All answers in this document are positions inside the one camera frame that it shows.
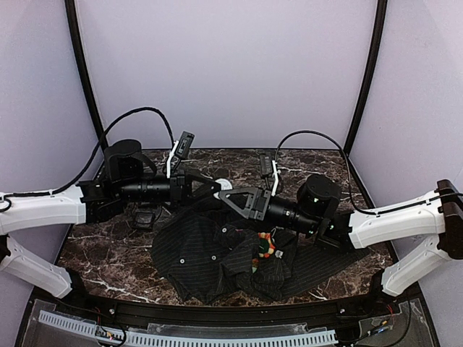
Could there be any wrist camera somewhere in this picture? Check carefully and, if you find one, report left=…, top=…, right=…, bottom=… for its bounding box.
left=166, top=131, right=195, bottom=178
left=258, top=152, right=283, bottom=195

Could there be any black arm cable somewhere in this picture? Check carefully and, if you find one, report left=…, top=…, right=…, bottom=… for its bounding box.
left=274, top=129, right=463, bottom=218
left=0, top=106, right=178, bottom=203

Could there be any black front table rail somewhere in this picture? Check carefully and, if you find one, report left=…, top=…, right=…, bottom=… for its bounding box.
left=46, top=294, right=397, bottom=327

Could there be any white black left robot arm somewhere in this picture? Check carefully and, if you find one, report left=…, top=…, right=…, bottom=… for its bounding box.
left=1, top=140, right=232, bottom=299

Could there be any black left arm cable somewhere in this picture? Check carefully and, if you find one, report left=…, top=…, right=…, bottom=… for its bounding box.
left=0, top=106, right=178, bottom=203

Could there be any black frame post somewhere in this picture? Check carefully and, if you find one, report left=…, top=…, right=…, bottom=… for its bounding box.
left=344, top=0, right=388, bottom=155
left=64, top=0, right=108, bottom=150

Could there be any round white brooch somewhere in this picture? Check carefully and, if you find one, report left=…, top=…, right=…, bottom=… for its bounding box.
left=215, top=178, right=233, bottom=191

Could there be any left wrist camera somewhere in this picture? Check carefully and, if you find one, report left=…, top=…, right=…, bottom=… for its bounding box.
left=166, top=131, right=195, bottom=178

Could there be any black left frame post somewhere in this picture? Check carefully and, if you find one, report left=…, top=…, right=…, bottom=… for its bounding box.
left=64, top=0, right=108, bottom=150

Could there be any white slotted cable duct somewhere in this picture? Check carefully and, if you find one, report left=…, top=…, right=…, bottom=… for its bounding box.
left=34, top=309, right=338, bottom=347

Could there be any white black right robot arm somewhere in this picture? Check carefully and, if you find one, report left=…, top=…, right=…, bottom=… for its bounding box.
left=216, top=174, right=462, bottom=297

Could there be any black right frame post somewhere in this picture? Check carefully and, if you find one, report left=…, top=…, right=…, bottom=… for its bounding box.
left=344, top=0, right=388, bottom=155

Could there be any black square box front left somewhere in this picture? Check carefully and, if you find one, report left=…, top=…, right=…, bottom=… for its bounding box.
left=132, top=211, right=156, bottom=230

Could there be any dark pinstriped garment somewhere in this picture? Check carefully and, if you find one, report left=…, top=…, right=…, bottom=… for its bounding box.
left=150, top=197, right=369, bottom=304

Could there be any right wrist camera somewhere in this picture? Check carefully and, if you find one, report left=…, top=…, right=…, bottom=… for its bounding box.
left=258, top=152, right=283, bottom=195

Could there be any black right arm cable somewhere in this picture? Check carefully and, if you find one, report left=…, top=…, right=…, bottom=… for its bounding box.
left=274, top=129, right=463, bottom=218

